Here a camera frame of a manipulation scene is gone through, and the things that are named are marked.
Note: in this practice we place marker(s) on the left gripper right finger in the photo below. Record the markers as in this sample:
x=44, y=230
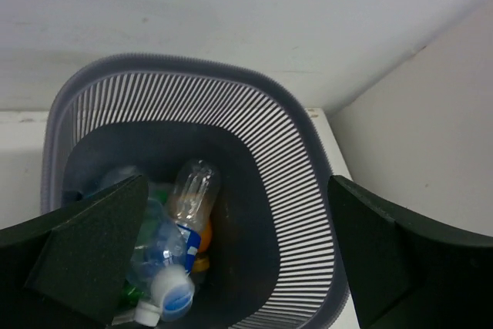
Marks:
x=406, y=270

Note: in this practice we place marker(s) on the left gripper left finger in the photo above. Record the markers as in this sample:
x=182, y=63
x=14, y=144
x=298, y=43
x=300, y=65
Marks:
x=66, y=268

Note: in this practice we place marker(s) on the clear bottle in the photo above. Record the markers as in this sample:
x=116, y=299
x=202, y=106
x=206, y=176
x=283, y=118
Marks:
x=170, y=293

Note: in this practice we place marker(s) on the green plastic bottle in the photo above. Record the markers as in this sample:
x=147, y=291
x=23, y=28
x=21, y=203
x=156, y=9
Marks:
x=131, y=294

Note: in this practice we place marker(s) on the orange juice bottle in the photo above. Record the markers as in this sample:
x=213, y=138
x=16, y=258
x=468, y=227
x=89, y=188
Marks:
x=202, y=261

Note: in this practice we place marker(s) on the blue label water bottle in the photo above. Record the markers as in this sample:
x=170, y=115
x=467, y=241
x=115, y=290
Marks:
x=191, y=203

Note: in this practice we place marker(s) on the small blue cap bottle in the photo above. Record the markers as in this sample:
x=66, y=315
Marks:
x=110, y=178

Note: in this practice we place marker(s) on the grey mesh waste bin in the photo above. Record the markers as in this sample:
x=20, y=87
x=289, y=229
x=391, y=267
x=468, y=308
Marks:
x=275, y=261

